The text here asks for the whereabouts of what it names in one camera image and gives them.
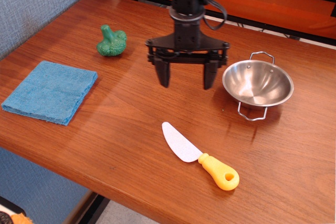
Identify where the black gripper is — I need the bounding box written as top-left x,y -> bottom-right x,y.
145,11 -> 229,90

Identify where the silver metal bowl with handles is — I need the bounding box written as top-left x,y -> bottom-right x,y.
222,51 -> 294,121

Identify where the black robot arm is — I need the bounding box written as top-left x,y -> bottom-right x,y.
145,0 -> 229,90

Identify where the folded blue cloth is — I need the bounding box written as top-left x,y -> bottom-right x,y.
1,61 -> 98,126

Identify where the green toy broccoli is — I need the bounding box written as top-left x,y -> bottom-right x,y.
96,25 -> 127,57

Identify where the orange object bottom left corner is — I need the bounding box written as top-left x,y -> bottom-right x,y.
11,214 -> 33,224

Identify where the toy knife yellow handle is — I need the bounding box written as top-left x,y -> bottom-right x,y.
162,122 -> 240,191

